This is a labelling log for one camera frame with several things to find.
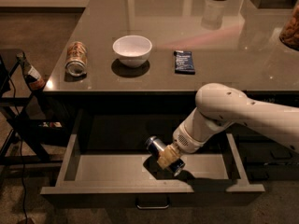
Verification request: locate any open grey top drawer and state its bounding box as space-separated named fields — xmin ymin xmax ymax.
xmin=40 ymin=107 xmax=265 ymax=210

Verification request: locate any dark blue snack packet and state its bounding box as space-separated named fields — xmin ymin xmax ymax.
xmin=174 ymin=50 xmax=195 ymax=75

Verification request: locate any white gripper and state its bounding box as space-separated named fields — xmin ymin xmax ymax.
xmin=157 ymin=123 xmax=204 ymax=169

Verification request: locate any blue silver redbull can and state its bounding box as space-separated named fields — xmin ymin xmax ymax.
xmin=145 ymin=136 xmax=185 ymax=176

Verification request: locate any orange soda can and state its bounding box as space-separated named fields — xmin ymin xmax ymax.
xmin=64 ymin=41 xmax=87 ymax=77

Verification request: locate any glass bottle with label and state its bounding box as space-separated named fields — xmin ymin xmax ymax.
xmin=16 ymin=51 xmax=52 ymax=112

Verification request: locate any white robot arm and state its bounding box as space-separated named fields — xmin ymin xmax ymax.
xmin=157 ymin=83 xmax=299 ymax=169

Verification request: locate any jar of brown snacks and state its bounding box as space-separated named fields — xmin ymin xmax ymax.
xmin=279 ymin=2 xmax=299 ymax=50

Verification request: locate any dark lower drawer cabinet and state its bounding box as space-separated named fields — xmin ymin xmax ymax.
xmin=232 ymin=93 xmax=299 ymax=182

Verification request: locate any white ceramic bowl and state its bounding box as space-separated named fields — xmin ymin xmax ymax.
xmin=112 ymin=35 xmax=152 ymax=68

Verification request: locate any metal drawer handle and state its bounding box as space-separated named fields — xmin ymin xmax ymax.
xmin=135 ymin=197 xmax=170 ymax=210

